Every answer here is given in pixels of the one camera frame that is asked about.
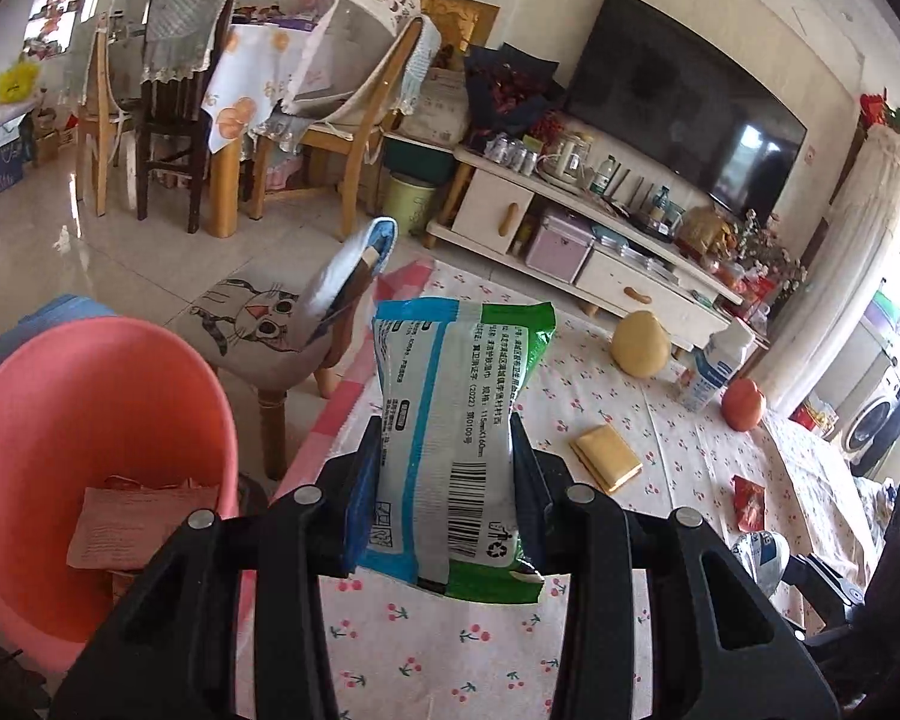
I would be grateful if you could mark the light blue lace cloth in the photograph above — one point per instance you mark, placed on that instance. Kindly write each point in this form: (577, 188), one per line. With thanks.
(418, 64)

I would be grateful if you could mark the light wooden chair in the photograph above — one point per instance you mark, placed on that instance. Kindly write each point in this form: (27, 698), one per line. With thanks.
(101, 112)
(360, 150)

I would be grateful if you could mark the white washing machine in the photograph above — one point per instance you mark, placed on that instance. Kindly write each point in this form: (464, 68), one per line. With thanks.
(874, 412)

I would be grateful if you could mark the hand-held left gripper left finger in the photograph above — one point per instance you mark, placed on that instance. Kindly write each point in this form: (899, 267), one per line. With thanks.
(360, 510)

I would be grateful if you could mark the purple storage box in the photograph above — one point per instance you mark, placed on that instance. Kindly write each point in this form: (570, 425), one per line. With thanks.
(559, 247)

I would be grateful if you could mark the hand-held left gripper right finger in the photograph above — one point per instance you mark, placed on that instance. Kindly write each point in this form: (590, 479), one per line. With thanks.
(526, 499)

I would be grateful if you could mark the dried flower bunch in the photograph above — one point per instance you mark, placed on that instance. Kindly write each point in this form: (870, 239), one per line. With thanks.
(772, 247)

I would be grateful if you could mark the white bag blue lettering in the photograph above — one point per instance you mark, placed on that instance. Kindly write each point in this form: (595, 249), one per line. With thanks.
(761, 555)

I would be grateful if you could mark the pink plastic basin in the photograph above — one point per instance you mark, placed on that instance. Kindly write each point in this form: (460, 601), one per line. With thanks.
(60, 405)

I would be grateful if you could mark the blue plastic tub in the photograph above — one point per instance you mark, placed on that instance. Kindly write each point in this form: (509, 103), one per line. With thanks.
(52, 311)

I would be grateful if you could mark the light green waste bin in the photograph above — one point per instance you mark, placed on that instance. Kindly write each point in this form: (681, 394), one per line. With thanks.
(409, 202)

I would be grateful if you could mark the white tv cabinet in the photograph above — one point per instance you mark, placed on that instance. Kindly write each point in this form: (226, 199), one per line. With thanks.
(495, 210)

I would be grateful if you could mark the yellow plastic bag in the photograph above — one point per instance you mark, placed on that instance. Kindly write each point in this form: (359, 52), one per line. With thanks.
(15, 82)

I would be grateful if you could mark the black television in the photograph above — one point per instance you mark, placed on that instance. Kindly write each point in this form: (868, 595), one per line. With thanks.
(682, 105)

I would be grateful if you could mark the cat print stool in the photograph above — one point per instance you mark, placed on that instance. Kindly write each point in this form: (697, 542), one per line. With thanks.
(247, 315)

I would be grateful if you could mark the red cartoon candy packet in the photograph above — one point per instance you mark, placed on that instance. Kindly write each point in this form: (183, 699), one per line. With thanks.
(748, 502)

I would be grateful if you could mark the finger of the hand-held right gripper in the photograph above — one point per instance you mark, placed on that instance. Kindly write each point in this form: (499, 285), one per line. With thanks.
(821, 581)

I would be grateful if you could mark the clear water bottle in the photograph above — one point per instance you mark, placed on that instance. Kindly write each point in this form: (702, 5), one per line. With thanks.
(604, 174)

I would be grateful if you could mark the white milk bottle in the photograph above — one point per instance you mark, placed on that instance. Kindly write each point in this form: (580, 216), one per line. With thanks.
(709, 375)

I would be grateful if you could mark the gold foil packet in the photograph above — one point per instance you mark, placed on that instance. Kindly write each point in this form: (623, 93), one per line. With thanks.
(604, 459)

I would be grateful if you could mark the dark chair grey lace cover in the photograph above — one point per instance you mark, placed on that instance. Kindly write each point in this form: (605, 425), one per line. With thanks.
(184, 30)

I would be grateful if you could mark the green wet wipes packet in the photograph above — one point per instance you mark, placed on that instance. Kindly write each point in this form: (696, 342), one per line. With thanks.
(450, 420)

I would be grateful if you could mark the red festive decoration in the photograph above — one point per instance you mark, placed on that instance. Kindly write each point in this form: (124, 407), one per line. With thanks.
(886, 116)

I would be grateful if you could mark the white electric kettle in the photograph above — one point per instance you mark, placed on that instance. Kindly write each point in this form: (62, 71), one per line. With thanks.
(564, 157)

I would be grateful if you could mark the red apple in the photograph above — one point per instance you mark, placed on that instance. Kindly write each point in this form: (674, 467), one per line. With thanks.
(744, 403)

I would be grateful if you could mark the dining table with printed cloth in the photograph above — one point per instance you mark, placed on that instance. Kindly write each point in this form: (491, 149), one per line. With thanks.
(259, 82)

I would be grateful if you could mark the dark wrapped flower bouquet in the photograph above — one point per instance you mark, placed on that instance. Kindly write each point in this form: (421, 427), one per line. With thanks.
(510, 86)

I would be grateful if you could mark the yellow pear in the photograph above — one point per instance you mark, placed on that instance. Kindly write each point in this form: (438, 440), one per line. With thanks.
(640, 345)

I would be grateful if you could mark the cluster of silver cans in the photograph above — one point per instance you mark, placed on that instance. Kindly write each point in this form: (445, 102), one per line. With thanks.
(511, 151)

